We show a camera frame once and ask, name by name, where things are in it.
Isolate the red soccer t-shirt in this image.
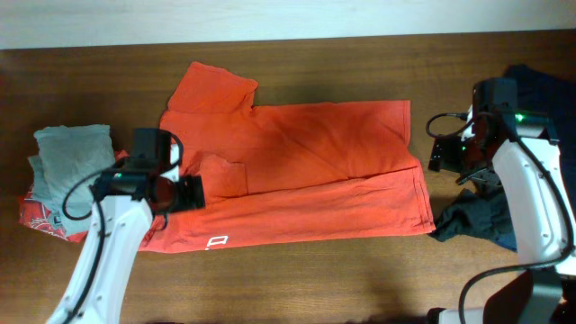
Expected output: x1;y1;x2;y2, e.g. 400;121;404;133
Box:
141;62;435;253

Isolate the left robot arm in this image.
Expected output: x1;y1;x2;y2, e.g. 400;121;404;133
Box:
49;128;205;323

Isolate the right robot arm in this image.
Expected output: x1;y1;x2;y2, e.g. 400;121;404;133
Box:
427;77;575;323

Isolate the dark navy garment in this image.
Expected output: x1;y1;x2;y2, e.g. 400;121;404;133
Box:
430;65;575;252

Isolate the folded grey t-shirt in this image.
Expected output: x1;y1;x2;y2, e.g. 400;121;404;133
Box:
28;124;115;237

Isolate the folded red printed t-shirt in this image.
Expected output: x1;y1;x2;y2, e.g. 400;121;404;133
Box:
19;148;128;242

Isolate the left black cable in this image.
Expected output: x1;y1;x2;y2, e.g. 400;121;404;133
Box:
61;132;185;324

